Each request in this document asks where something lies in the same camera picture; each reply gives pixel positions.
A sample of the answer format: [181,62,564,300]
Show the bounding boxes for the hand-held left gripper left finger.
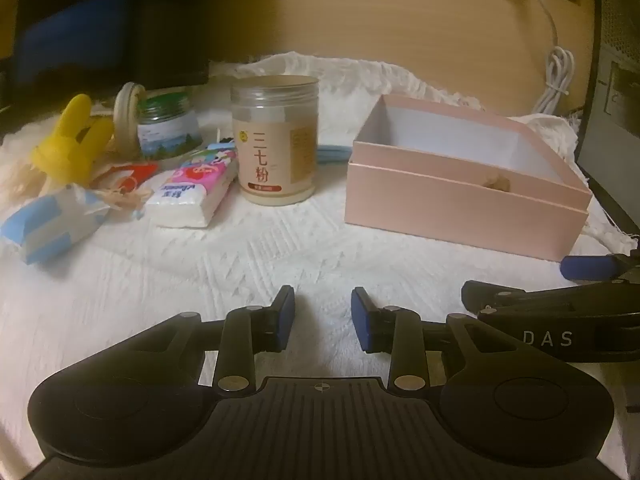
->
[125,285,297,392]

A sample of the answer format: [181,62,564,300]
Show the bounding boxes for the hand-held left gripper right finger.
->
[350,287,518,392]

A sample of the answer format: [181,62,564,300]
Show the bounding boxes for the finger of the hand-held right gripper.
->
[461,280,618,312]
[560,254,640,284]

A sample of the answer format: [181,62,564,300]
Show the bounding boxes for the pink cardboard box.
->
[344,93,592,262]

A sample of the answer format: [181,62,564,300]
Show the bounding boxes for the beige round zip pouch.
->
[112,81,147,156]

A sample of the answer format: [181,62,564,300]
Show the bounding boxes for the blue white soft packet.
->
[0,182,113,266]

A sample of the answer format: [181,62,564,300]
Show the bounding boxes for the white textured cloth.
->
[0,50,640,480]

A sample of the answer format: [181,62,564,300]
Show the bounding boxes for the large clear powder jar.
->
[230,75,321,206]

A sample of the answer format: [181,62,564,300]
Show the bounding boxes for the pink printed tissue packet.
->
[145,145,240,228]

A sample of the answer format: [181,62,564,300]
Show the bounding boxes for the grey computer case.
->
[575,0,640,241]

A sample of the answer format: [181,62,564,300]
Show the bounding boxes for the red white small packet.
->
[95,160,161,211]

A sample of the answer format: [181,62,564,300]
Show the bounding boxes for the small green lid jar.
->
[136,92,202,158]

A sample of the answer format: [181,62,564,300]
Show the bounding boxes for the yellow plush toy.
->
[31,92,115,183]

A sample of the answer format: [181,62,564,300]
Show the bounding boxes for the black monitor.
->
[0,0,211,136]

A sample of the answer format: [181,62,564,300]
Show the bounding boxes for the light blue strap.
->
[317,144,353,165]

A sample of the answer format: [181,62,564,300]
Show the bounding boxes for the white cable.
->
[515,0,573,116]

